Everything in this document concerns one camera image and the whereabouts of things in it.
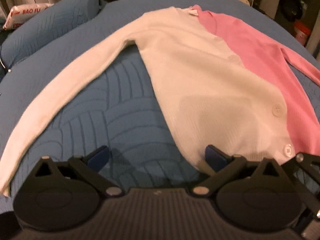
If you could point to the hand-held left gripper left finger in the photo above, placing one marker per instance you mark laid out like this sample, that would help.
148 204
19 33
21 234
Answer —
98 158

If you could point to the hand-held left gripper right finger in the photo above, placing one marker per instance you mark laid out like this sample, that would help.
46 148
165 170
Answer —
215 158

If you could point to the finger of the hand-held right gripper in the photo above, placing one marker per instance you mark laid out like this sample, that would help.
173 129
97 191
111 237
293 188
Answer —
306 165

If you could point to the pink and white knit cardigan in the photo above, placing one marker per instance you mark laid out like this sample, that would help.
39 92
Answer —
200 75

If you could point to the blue quilted sofa cover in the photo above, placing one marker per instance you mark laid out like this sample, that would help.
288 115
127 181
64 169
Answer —
105 100

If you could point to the orange bucket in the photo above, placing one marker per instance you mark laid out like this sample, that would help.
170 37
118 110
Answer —
302 33

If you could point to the blue quilted pillow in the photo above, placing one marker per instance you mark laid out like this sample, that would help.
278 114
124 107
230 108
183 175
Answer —
55 27

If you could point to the grey washing machine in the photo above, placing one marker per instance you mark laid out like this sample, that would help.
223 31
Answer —
291 5

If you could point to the white packet with red print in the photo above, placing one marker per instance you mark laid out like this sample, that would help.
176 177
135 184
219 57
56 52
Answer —
27 13

